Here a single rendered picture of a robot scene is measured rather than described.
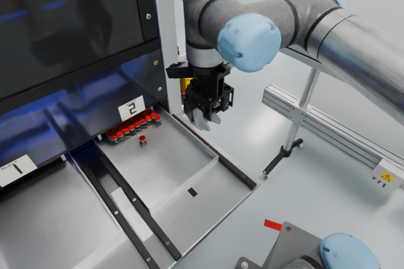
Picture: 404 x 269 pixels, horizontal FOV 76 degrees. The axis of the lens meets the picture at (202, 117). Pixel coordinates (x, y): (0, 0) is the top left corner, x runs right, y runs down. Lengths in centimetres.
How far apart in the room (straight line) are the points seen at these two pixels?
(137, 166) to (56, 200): 24
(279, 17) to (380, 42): 13
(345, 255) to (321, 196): 132
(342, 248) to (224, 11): 51
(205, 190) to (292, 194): 115
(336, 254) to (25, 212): 78
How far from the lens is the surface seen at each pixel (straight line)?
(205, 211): 76
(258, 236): 171
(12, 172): 81
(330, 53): 40
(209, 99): 53
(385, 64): 37
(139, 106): 85
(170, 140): 91
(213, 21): 39
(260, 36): 35
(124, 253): 75
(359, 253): 66
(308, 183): 197
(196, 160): 85
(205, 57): 48
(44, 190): 92
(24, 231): 87
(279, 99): 165
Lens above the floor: 157
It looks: 45 degrees down
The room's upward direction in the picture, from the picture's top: straight up
